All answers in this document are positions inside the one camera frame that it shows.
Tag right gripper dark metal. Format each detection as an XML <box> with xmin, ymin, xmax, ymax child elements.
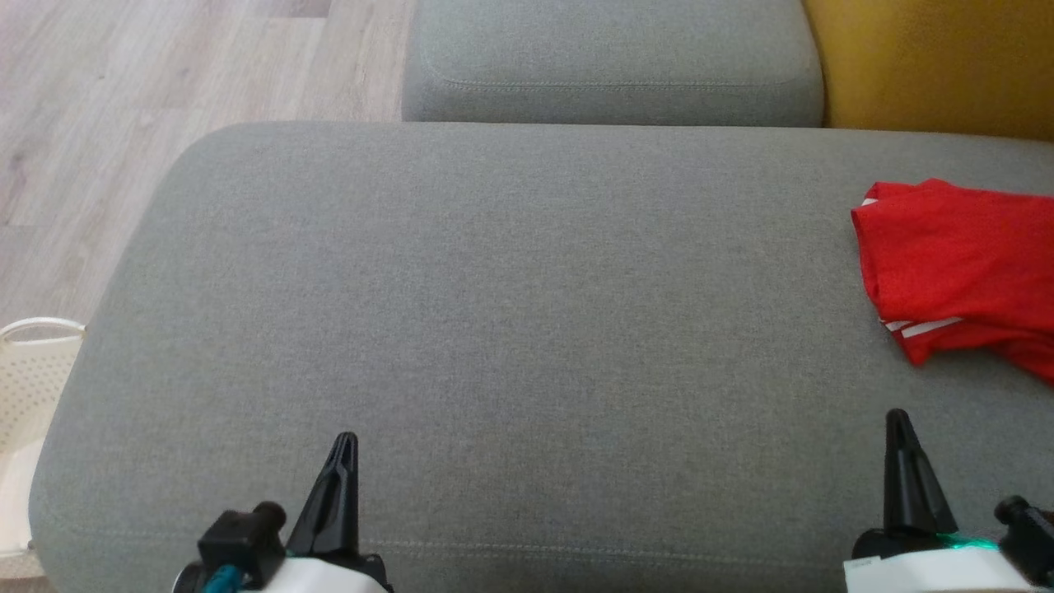
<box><xmin>851</xmin><ymin>409</ymin><xmax>1001</xmax><ymax>562</ymax></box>

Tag left gripper dark metal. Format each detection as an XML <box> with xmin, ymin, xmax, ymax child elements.
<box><xmin>284</xmin><ymin>432</ymin><xmax>393</xmax><ymax>589</ymax></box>

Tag red jersey white stripes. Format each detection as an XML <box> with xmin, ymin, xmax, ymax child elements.
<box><xmin>851</xmin><ymin>178</ymin><xmax>1054</xmax><ymax>332</ymax></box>

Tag wide grey sofa seat cushion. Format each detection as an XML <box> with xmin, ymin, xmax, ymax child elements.
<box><xmin>29</xmin><ymin>122</ymin><xmax>1054</xmax><ymax>593</ymax></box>

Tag cream perforated laundry basket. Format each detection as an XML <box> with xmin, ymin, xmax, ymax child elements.
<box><xmin>0</xmin><ymin>317</ymin><xmax>86</xmax><ymax>554</ymax></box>

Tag large yellow sofa back cushion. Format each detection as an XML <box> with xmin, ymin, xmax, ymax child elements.
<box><xmin>803</xmin><ymin>0</ymin><xmax>1054</xmax><ymax>142</ymax></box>

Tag black cable plug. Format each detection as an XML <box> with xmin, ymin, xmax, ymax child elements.
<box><xmin>198</xmin><ymin>501</ymin><xmax>288</xmax><ymax>591</ymax></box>
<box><xmin>994</xmin><ymin>494</ymin><xmax>1054</xmax><ymax>588</ymax></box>

